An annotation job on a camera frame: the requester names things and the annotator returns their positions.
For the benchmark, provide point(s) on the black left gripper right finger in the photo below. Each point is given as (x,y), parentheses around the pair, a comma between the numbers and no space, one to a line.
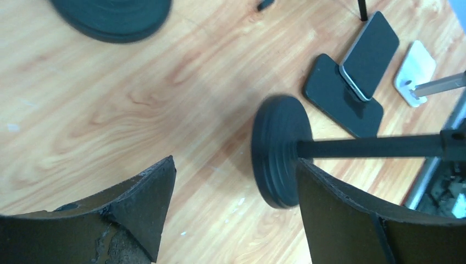
(344,224)

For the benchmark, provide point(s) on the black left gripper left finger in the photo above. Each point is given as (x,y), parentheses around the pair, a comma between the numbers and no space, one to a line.
(121,224)

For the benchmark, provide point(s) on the silver aluminium phone stand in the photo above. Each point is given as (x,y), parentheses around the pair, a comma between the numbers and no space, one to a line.
(413,80)

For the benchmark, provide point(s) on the black mini tripod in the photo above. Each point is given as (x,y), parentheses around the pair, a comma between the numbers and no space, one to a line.
(264,4)

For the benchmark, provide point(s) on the black phone dark frame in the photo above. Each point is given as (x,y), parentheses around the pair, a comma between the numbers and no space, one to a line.
(328,92)

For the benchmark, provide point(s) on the black phone silver frame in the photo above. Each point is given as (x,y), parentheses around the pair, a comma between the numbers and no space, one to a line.
(366,61)

